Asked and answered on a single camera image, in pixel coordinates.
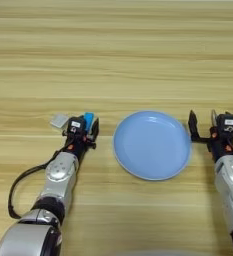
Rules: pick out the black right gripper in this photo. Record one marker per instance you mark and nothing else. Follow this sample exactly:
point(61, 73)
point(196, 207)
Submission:
point(221, 146)

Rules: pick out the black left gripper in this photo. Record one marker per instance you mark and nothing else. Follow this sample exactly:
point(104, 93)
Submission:
point(78, 145)

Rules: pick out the blue rectangular block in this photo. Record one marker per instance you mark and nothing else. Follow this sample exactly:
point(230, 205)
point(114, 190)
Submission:
point(89, 117)

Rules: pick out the small silver square piece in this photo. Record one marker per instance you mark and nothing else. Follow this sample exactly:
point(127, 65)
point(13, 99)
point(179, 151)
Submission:
point(59, 120)

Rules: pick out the right gripper labelled black box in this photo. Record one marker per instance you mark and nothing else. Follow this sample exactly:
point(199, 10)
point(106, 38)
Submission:
point(228, 123)

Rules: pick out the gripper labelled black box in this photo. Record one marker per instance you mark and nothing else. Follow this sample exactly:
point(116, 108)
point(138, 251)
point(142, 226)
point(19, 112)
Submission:
point(228, 123)
point(76, 125)

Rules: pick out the left gripper labelled black box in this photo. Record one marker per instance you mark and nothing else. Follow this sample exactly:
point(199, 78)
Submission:
point(76, 125)

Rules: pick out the light blue round plate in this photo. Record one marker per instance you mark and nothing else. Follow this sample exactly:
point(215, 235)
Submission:
point(151, 146)

